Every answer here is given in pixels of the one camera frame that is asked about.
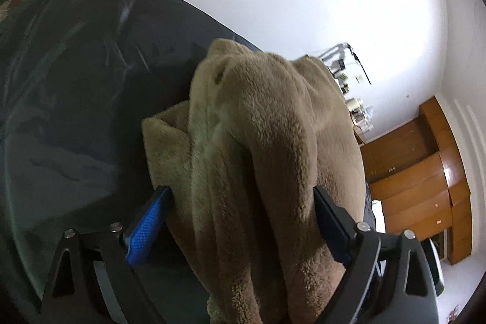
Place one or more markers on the brown fleece garment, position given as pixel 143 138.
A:
pixel 265 176

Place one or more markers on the wooden desk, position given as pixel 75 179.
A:
pixel 359 111

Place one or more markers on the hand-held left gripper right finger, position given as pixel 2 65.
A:
pixel 332 221

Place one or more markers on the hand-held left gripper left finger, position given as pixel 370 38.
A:
pixel 148 229

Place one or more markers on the wooden wardrobe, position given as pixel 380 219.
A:
pixel 417 179

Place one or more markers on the dark bed cover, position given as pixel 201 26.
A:
pixel 76 100

